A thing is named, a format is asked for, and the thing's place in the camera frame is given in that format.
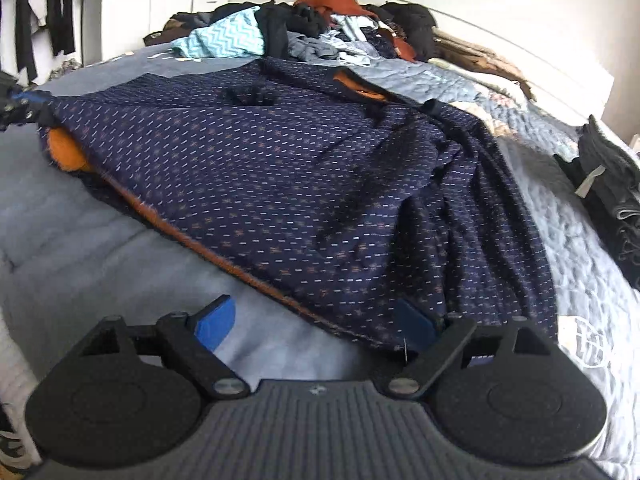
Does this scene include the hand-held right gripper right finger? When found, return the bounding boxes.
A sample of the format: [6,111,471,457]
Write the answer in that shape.
[384,300,557,400]

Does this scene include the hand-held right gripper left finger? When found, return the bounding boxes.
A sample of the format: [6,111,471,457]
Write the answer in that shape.
[75,294,252,402]

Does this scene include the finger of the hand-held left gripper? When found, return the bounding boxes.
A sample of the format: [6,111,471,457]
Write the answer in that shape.
[0,87,53,131]

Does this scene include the navy patterned sweater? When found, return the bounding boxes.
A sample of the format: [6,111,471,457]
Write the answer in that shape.
[37,55,561,353]

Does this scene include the hanging dark clothes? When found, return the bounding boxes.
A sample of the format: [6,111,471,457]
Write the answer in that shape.
[0,0,93,86]

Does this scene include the dark brown clothes heap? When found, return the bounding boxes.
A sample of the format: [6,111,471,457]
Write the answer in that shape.
[144,10,216,46]

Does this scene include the stack of folded grey clothes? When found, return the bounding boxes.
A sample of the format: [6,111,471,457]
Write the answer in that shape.
[552,115,640,291]

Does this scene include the black crumpled clothes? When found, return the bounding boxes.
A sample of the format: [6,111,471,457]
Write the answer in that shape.
[255,2,331,56]

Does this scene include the grey-blue crumpled clothes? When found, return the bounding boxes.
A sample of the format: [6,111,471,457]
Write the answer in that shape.
[287,15,396,68]

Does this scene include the pile of unfolded clothes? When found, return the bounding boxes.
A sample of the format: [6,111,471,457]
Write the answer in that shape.
[295,0,418,61]

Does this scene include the grey quilted bedspread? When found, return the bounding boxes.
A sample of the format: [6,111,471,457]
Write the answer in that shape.
[0,35,640,471]

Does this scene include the teal zigzag cloth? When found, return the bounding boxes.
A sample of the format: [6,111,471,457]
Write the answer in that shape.
[172,10,266,61]

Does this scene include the brown folded blanket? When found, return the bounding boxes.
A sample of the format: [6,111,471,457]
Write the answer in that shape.
[432,27,536,101]

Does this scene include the white headboard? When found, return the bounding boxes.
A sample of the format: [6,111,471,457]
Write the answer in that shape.
[347,0,615,126]

